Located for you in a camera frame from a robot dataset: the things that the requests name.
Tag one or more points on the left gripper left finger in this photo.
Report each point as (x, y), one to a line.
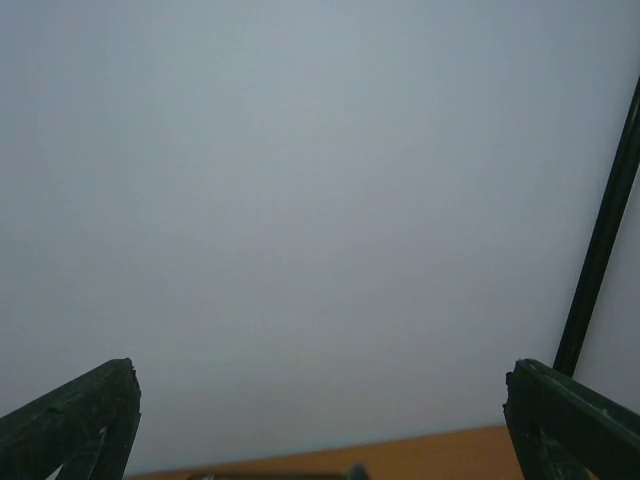
(84, 429)

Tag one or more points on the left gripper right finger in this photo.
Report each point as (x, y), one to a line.
(561, 429)

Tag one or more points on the black wire dish rack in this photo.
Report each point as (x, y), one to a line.
(355, 472)

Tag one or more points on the right black frame post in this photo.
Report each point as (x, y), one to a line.
(610, 214)

